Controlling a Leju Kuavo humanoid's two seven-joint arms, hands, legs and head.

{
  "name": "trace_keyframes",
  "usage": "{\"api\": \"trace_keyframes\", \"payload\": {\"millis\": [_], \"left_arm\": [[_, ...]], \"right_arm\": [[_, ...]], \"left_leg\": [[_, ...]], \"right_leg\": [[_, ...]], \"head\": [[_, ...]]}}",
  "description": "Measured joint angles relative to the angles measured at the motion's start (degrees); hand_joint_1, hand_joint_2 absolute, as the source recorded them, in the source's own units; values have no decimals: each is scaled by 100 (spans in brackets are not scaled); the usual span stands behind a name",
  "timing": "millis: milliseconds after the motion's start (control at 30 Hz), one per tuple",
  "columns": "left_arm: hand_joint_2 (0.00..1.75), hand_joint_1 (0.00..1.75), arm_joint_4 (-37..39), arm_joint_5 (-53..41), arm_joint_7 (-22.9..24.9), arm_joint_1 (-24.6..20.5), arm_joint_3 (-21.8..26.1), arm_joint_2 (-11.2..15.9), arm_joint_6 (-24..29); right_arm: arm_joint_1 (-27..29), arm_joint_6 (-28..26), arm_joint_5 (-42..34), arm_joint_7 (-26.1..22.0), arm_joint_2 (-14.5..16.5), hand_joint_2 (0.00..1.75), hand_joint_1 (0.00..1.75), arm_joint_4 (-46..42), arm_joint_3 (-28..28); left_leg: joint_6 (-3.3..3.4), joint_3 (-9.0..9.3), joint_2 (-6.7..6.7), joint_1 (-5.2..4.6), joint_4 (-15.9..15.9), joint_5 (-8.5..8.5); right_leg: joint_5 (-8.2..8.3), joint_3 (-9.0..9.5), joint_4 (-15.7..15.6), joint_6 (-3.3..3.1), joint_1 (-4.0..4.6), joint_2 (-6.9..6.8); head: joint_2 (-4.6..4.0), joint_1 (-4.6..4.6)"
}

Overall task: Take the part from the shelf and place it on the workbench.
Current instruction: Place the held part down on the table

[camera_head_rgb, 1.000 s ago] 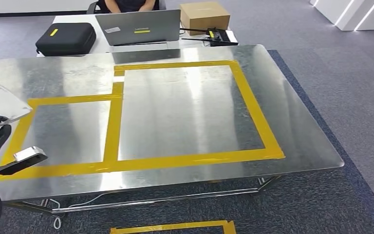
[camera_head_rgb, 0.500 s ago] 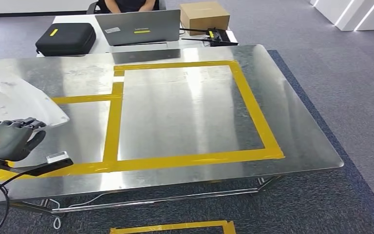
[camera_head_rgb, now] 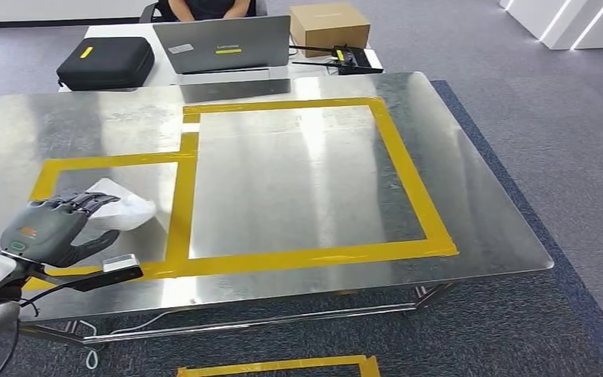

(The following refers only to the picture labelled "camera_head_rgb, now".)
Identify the yellow floor tape rectangle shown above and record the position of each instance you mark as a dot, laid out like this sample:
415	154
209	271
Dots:
280	364

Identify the person's right forearm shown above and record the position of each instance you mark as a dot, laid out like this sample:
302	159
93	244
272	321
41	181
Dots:
182	10

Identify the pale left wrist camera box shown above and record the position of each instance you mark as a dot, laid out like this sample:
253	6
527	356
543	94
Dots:
119	264

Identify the cardboard box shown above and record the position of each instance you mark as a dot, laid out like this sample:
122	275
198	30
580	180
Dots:
327	31

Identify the person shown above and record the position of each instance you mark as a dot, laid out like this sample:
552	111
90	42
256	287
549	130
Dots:
210	8

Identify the black zip case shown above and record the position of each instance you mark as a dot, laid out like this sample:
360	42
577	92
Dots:
109	65

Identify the white curved plastic part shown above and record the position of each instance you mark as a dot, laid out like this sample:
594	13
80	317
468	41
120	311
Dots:
130	213

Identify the grey laptop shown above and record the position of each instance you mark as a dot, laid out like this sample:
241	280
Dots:
223	47

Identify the white lit partition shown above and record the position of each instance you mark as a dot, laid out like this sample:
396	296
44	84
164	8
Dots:
556	21

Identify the steel workbench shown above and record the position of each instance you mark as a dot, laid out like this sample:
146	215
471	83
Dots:
306	182

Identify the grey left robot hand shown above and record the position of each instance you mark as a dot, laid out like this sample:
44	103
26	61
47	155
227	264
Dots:
41	234

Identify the white desk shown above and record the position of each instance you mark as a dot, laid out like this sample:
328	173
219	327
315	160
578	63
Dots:
124	30

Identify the person's left forearm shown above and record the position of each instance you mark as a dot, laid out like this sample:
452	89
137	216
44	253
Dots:
238	9

